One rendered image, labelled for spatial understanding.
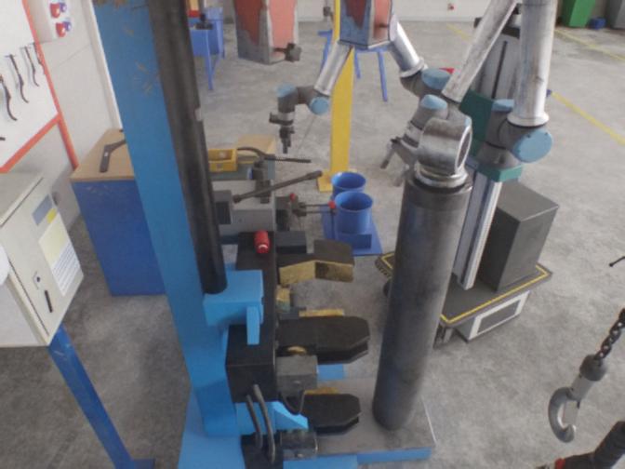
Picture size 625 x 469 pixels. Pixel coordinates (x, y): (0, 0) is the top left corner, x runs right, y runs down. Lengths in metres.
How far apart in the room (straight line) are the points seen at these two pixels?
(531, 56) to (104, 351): 2.71
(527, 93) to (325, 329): 1.13
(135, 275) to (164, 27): 2.33
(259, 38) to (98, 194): 1.99
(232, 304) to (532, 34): 1.36
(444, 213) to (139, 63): 0.96
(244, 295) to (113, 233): 1.71
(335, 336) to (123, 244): 1.86
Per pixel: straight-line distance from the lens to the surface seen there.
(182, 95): 1.11
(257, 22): 1.04
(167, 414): 2.64
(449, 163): 1.36
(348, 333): 1.54
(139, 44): 1.21
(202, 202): 1.23
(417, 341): 1.82
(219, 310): 1.43
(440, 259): 1.54
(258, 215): 1.81
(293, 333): 1.53
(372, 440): 2.30
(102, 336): 3.13
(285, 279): 1.82
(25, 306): 1.37
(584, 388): 0.91
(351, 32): 1.36
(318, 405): 1.93
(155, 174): 1.34
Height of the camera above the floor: 2.16
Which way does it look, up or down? 36 degrees down
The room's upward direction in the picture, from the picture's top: straight up
